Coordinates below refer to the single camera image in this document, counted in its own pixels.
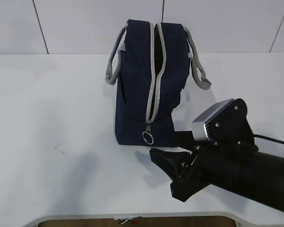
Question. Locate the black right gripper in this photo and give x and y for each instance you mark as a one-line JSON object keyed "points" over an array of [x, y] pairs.
{"points": [[186, 170]]}

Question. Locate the navy blue lunch bag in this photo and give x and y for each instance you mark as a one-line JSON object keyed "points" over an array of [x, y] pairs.
{"points": [[150, 64]]}

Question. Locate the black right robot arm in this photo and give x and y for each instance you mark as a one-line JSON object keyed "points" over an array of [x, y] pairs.
{"points": [[220, 150]]}

